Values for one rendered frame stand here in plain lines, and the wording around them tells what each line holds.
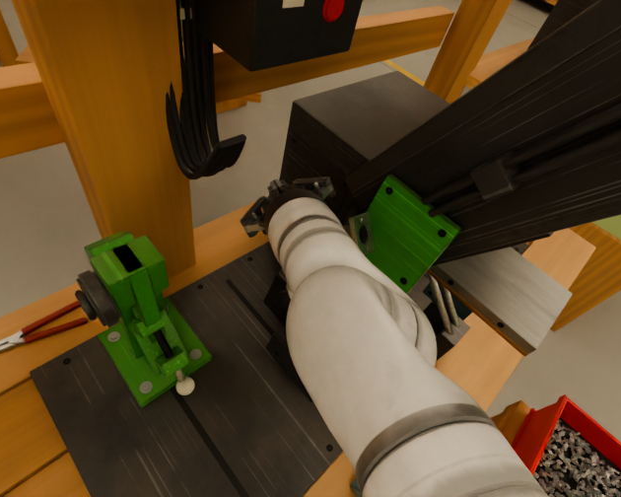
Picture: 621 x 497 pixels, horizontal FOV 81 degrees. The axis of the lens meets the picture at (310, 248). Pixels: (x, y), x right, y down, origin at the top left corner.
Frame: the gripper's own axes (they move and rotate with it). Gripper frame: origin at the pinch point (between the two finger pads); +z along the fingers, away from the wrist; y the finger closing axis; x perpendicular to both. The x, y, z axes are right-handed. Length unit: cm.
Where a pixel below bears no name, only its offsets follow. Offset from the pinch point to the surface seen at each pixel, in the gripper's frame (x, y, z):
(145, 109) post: -15.9, 10.9, 4.7
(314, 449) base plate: 37.9, 13.4, -12.8
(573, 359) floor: 178, -103, 53
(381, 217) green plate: 7.4, -10.8, -7.1
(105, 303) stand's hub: -0.4, 24.1, -9.3
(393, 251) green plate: 11.7, -10.2, -9.4
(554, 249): 61, -64, 22
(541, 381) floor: 168, -78, 46
